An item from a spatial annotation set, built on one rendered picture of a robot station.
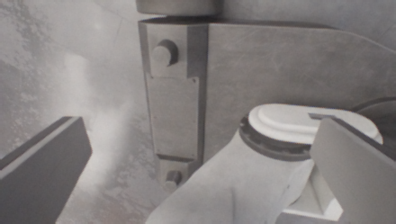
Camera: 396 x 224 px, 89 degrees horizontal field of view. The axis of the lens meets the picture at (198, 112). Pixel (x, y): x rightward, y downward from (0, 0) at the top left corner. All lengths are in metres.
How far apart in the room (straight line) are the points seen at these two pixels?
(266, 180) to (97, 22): 0.65
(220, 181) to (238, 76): 0.25
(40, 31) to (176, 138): 0.59
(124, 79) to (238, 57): 0.44
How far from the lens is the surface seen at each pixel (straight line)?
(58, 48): 0.87
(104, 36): 0.75
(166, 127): 0.54
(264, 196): 0.29
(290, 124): 0.36
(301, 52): 0.47
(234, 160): 0.33
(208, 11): 0.45
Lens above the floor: 0.61
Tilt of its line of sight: 59 degrees down
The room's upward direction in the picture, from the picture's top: 159 degrees counter-clockwise
